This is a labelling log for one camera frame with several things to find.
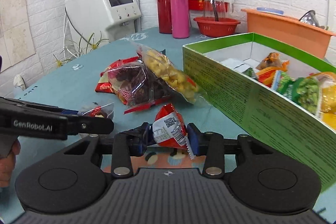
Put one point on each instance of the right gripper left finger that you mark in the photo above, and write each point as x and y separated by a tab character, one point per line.
138	139

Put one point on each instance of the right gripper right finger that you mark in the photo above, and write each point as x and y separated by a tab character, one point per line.
196	141

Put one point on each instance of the small red white packet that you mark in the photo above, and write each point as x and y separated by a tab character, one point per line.
169	130

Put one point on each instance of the small clear red packet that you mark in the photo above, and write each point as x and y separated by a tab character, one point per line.
98	110

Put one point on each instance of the orange leaf snack packet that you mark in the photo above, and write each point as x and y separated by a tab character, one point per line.
266	75

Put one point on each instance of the green peas snack packet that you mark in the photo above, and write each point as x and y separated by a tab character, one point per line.
304	91

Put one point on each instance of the yellow candy bag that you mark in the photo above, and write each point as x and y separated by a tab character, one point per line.
327	108

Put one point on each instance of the brown orange snack bag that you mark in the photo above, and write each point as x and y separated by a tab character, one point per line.
273	60

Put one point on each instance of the person left hand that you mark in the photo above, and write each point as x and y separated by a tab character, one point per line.
7	165

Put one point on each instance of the orange patterned mat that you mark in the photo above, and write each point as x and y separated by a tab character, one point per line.
167	158

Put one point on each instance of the dark red dates bag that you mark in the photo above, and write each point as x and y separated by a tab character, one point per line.
137	88

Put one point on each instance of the yellow corn puffs bag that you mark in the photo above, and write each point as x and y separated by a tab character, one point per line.
182	87

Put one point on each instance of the white plastic packet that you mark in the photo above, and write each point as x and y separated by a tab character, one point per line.
238	66

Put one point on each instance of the green cardboard box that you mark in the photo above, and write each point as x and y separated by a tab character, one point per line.
262	112

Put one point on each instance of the red plastic basin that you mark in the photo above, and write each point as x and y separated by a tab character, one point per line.
208	26

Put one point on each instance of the white machine with screen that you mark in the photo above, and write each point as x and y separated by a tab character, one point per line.
101	21

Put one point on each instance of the pink thermos bottle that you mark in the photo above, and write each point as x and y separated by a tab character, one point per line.
180	18

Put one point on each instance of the glass jar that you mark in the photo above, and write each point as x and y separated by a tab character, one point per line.
218	9

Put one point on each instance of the orange plastic tub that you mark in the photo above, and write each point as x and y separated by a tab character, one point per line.
310	39

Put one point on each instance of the steel bowl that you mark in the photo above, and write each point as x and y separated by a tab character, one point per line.
310	18

